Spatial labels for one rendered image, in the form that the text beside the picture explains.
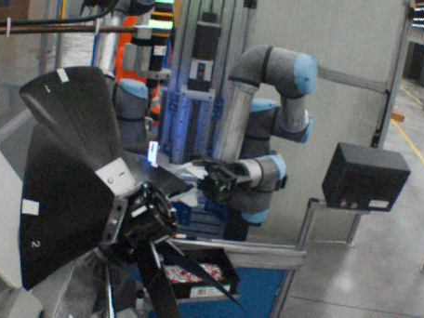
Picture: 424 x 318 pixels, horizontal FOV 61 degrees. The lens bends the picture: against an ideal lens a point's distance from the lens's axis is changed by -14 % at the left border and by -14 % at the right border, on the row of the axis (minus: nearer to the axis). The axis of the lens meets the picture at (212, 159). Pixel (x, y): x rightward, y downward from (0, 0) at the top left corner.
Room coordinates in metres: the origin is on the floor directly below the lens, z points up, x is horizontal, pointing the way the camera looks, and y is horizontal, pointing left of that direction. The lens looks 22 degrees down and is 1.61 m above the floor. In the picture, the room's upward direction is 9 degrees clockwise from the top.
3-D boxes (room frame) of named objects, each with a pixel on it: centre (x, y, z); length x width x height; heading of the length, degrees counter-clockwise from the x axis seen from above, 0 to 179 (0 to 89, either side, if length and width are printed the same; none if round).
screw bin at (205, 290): (1.00, -0.01, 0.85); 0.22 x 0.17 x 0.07; 111
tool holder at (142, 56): (0.78, 0.15, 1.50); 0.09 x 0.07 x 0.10; 131
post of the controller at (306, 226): (1.20, -0.35, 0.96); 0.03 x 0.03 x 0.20; 6
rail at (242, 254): (1.15, 0.08, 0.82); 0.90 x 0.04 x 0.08; 96
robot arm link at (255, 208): (1.08, -0.13, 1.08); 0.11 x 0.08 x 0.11; 73
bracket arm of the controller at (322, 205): (1.21, -0.45, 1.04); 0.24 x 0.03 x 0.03; 96
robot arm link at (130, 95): (1.53, 0.35, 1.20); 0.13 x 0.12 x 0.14; 98
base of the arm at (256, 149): (1.55, -0.15, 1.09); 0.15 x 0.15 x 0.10
